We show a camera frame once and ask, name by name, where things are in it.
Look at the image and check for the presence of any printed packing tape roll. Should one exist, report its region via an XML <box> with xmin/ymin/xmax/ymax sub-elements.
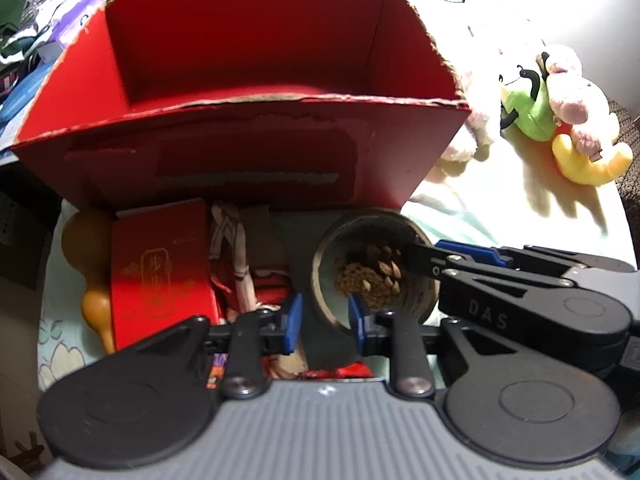
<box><xmin>310</xmin><ymin>208</ymin><xmax>441</xmax><ymax>336</ymax></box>

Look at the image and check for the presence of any red white bundle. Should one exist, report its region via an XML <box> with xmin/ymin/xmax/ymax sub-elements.
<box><xmin>207</xmin><ymin>201</ymin><xmax>373</xmax><ymax>392</ymax></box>

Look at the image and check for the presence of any pile of clothes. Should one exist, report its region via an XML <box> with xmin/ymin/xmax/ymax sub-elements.
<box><xmin>0</xmin><ymin>0</ymin><xmax>68</xmax><ymax>66</ymax></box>

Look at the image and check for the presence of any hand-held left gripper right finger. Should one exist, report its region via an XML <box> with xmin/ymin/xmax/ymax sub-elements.
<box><xmin>347</xmin><ymin>293</ymin><xmax>501</xmax><ymax>401</ymax></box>

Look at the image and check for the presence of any purple tissue pack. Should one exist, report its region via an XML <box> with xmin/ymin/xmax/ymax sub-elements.
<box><xmin>42</xmin><ymin>0</ymin><xmax>108</xmax><ymax>61</ymax></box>

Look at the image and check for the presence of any brown pine cone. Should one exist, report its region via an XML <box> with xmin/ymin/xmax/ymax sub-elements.
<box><xmin>334</xmin><ymin>242</ymin><xmax>406</xmax><ymax>311</ymax></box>

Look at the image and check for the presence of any pink plush toy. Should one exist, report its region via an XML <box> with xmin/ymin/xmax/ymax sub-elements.
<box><xmin>542</xmin><ymin>45</ymin><xmax>621</xmax><ymax>157</ymax></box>

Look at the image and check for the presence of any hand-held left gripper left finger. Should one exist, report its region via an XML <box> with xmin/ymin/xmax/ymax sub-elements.
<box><xmin>145</xmin><ymin>292</ymin><xmax>304</xmax><ymax>401</ymax></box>

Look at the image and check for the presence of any blue glasses case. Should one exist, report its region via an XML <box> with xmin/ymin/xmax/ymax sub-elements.
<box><xmin>0</xmin><ymin>65</ymin><xmax>56</xmax><ymax>126</ymax></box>

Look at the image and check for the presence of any white plush toy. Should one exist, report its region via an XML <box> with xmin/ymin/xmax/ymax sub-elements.
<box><xmin>435</xmin><ymin>25</ymin><xmax>506</xmax><ymax>163</ymax></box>

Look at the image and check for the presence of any large red cardboard box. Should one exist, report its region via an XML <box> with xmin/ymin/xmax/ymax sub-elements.
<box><xmin>10</xmin><ymin>0</ymin><xmax>473</xmax><ymax>211</ymax></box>

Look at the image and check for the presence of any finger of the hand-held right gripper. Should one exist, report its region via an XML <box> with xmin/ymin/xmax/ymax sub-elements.
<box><xmin>402</xmin><ymin>242</ymin><xmax>581</xmax><ymax>306</ymax></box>
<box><xmin>435</xmin><ymin>238</ymin><xmax>633</xmax><ymax>281</ymax></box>

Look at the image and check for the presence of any yellow plush toy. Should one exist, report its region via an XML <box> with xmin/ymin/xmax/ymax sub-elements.
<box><xmin>552</xmin><ymin>132</ymin><xmax>633</xmax><ymax>187</ymax></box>

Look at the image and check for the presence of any brown wooden gourd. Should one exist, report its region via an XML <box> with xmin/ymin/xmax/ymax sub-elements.
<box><xmin>61</xmin><ymin>211</ymin><xmax>117</xmax><ymax>356</ymax></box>

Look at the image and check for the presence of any small red gold-printed box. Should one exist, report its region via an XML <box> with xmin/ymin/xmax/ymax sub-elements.
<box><xmin>110</xmin><ymin>198</ymin><xmax>221</xmax><ymax>353</ymax></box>

